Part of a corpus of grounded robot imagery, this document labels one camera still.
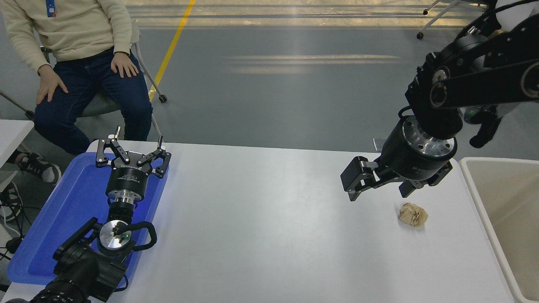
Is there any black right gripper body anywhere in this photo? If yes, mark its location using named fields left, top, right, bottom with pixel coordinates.
left=376, top=119, right=447, bottom=186

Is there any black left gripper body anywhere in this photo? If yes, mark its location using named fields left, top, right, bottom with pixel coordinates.
left=105, top=150, right=153, bottom=195

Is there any tan paper ball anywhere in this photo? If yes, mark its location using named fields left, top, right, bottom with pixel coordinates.
left=398, top=202, right=429, bottom=228

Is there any seated person's right hand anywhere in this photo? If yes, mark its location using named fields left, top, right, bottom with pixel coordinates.
left=36, top=64, right=69, bottom=105

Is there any seated person's left hand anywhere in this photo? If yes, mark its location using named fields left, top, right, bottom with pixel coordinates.
left=111, top=52, right=139, bottom=79

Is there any grey wheeled chair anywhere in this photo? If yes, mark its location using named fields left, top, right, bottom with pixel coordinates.
left=0, top=23, right=168, bottom=138

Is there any seated person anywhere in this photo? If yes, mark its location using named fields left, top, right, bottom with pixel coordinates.
left=0, top=0, right=153, bottom=186

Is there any blue plastic tray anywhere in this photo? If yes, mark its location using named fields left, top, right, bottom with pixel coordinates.
left=6, top=151, right=170, bottom=287

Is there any white side table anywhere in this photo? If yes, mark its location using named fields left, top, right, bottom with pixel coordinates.
left=0, top=119, right=35, bottom=192

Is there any large pale bin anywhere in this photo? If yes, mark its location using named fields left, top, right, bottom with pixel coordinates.
left=458, top=157, right=539, bottom=303

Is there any wheeled chair with pale legs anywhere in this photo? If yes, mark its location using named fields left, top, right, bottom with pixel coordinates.
left=416, top=0, right=491, bottom=40

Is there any white shell chair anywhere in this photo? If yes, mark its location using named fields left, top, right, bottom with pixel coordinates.
left=496, top=0, right=539, bottom=32

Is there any black floor cable coil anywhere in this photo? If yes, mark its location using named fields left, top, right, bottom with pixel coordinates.
left=0, top=182, right=25, bottom=223

